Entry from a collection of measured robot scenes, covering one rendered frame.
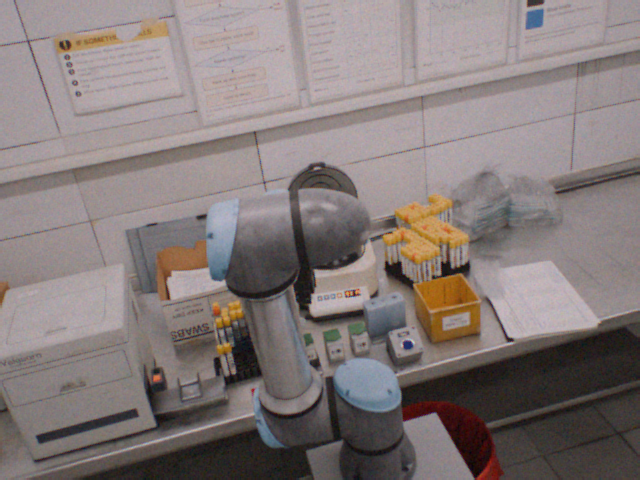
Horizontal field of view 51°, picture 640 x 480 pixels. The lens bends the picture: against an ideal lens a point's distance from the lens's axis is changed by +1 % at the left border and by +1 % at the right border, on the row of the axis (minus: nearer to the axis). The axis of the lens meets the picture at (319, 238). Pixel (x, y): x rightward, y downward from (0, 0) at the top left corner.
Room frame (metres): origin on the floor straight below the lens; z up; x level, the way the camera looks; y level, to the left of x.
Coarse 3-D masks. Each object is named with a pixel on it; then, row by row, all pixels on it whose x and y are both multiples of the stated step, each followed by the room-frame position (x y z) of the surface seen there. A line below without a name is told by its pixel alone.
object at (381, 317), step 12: (372, 300) 1.39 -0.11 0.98; (384, 300) 1.39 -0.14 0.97; (396, 300) 1.38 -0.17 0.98; (372, 312) 1.36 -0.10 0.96; (384, 312) 1.36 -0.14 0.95; (396, 312) 1.37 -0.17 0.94; (372, 324) 1.36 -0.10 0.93; (384, 324) 1.36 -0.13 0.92; (396, 324) 1.37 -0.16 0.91; (372, 336) 1.36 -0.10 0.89; (384, 336) 1.35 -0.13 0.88
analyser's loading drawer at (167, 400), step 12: (180, 384) 1.23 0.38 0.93; (192, 384) 1.24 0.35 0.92; (204, 384) 1.24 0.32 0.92; (216, 384) 1.23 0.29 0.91; (156, 396) 1.22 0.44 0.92; (168, 396) 1.21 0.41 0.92; (180, 396) 1.19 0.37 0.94; (192, 396) 1.19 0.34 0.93; (204, 396) 1.20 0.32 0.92; (216, 396) 1.19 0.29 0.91; (156, 408) 1.18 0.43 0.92; (168, 408) 1.17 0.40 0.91
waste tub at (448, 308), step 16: (416, 288) 1.42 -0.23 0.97; (432, 288) 1.44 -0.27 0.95; (448, 288) 1.45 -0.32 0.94; (464, 288) 1.42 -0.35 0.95; (416, 304) 1.42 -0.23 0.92; (432, 304) 1.44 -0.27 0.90; (448, 304) 1.45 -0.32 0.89; (464, 304) 1.32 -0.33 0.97; (480, 304) 1.32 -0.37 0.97; (432, 320) 1.31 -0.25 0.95; (448, 320) 1.31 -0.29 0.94; (464, 320) 1.32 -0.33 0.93; (480, 320) 1.33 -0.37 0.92; (432, 336) 1.31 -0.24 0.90; (448, 336) 1.31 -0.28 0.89; (464, 336) 1.32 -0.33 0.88
